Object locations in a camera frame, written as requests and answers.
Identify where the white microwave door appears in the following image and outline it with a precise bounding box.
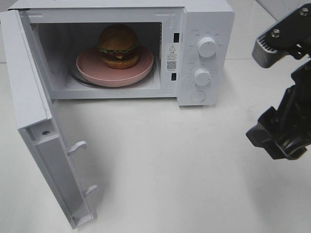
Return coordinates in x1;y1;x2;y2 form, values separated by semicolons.
0;10;96;228

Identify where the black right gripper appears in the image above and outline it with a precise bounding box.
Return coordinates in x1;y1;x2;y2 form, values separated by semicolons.
246;61;311;160

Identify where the lower white microwave knob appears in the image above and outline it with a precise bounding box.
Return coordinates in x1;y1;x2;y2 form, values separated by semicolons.
193;68;211;86

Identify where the glass microwave turntable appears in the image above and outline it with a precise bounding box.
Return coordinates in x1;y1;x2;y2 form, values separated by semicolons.
69;65;157;89

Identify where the burger with lettuce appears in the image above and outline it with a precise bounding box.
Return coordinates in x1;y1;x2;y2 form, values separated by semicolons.
97;24;139;69

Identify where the white warning sticker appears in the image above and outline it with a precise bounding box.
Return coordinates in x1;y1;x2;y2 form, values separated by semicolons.
165;43;181;72

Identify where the white microwave knob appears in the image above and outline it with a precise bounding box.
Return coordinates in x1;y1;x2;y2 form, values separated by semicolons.
193;68;211;86
197;36;217;58

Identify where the pink round plate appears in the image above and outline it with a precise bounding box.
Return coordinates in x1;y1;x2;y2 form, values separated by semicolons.
76;46;154;87

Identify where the white microwave oven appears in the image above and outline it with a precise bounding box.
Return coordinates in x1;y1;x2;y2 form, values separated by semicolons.
7;0;235;106

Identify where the round door release button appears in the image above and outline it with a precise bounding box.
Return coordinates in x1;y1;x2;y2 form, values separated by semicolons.
190;91;206;102

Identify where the upper white microwave knob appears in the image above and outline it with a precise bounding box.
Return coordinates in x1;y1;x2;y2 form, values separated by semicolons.
197;36;217;58

